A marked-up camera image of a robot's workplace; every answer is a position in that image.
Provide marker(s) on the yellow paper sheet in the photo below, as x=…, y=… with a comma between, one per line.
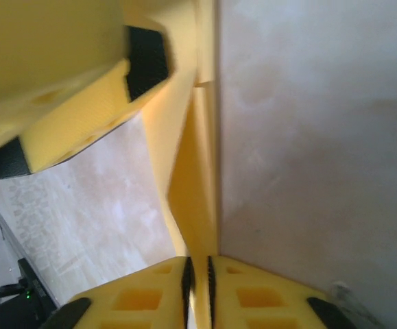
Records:
x=198, y=192

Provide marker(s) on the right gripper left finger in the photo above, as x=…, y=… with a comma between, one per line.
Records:
x=133, y=301

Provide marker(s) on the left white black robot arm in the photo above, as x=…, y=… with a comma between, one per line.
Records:
x=33, y=308

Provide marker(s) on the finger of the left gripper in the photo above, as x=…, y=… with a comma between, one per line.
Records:
x=81, y=113
x=47, y=34

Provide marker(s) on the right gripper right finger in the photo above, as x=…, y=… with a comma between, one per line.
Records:
x=260, y=301

